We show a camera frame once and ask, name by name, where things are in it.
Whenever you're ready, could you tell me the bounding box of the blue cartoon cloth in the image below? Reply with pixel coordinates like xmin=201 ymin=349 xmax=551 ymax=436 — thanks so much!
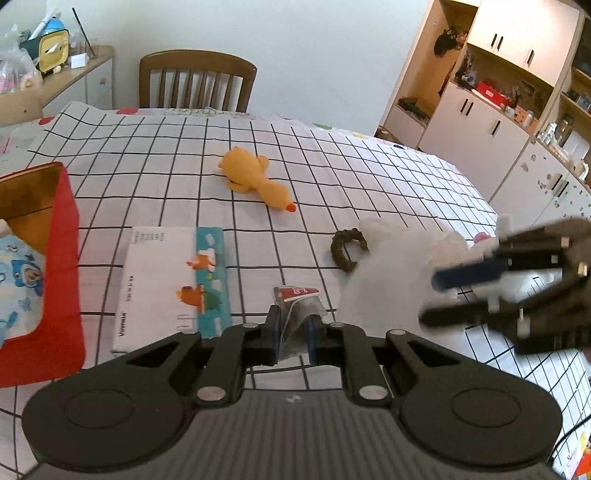
xmin=0 ymin=233 xmax=47 ymax=347

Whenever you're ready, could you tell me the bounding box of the hanging black bag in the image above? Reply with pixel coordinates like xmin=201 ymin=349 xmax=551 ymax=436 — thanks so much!
xmin=434 ymin=28 xmax=469 ymax=57

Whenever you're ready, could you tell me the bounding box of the thin black stick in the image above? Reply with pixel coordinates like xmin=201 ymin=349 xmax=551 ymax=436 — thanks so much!
xmin=71 ymin=7 xmax=95 ymax=58

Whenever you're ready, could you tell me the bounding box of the red tin box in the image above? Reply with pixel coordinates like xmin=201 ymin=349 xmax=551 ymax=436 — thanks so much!
xmin=0 ymin=161 xmax=86 ymax=388

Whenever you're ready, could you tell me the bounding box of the wooden chair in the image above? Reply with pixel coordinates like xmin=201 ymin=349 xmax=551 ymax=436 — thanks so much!
xmin=139 ymin=50 xmax=258 ymax=113

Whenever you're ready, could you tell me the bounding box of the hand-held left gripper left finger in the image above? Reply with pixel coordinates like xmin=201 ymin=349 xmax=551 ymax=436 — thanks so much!
xmin=124 ymin=305 xmax=282 ymax=407

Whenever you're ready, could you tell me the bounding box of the yellow rubber duck toy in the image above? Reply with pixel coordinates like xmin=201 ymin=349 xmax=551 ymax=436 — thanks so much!
xmin=217 ymin=146 xmax=297 ymax=213

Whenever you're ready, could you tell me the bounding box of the white plush toy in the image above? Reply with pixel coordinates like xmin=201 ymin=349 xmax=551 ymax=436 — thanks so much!
xmin=462 ymin=230 xmax=500 ymax=256

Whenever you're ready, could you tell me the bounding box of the wooden sideboard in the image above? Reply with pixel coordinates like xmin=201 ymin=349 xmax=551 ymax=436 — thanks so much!
xmin=0 ymin=45 xmax=115 ymax=127

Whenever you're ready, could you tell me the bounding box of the white plastic bag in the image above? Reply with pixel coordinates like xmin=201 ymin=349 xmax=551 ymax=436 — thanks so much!
xmin=338 ymin=216 xmax=499 ymax=340

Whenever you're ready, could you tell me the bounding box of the plastic bag of toys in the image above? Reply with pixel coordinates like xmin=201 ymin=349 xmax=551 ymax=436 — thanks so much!
xmin=0 ymin=48 xmax=44 ymax=95

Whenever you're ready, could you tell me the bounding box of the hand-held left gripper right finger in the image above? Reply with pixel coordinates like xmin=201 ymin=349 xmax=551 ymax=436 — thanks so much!
xmin=305 ymin=313 xmax=467 ymax=407

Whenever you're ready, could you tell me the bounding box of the dark brown hair scrunchie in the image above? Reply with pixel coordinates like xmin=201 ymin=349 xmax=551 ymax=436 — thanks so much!
xmin=330 ymin=227 xmax=370 ymax=274

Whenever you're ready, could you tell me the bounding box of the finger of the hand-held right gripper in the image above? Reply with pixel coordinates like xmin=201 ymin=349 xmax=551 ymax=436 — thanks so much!
xmin=431 ymin=226 xmax=578 ymax=291
xmin=418 ymin=271 xmax=579 ymax=329

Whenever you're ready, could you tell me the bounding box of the clear tea bag packet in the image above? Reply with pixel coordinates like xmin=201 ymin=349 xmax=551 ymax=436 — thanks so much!
xmin=272 ymin=285 xmax=328 ymax=361

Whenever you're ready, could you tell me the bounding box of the red storage box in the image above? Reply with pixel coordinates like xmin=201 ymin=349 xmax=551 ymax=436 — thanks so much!
xmin=475 ymin=82 xmax=511 ymax=107

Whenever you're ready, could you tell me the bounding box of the white tissue packet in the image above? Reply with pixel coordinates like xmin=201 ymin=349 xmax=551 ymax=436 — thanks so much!
xmin=111 ymin=225 xmax=229 ymax=354

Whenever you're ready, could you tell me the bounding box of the large cabinet wall unit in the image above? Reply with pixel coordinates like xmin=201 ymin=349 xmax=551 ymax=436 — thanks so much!
xmin=376 ymin=0 xmax=591 ymax=232

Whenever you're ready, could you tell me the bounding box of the black checked white tablecloth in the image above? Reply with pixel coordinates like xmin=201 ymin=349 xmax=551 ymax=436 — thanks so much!
xmin=0 ymin=100 xmax=591 ymax=480

